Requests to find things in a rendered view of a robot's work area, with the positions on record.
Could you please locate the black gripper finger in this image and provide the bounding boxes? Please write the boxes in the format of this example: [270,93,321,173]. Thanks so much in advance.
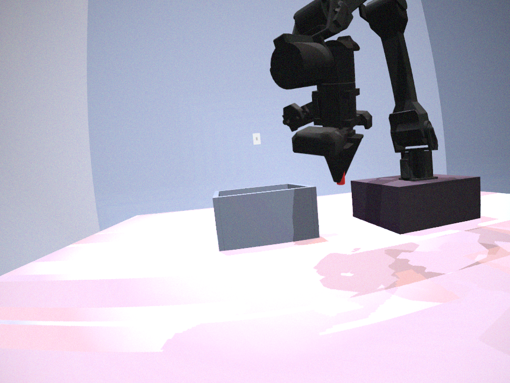
[325,143,353,183]
[345,133,364,175]

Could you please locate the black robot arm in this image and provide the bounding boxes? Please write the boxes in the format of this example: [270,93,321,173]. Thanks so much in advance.
[270,0,438,181]

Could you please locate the red peg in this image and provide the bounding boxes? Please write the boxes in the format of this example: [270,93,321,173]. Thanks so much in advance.
[337,171,345,185]

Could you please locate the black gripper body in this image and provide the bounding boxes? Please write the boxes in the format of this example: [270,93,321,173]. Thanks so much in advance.
[292,82,372,157]

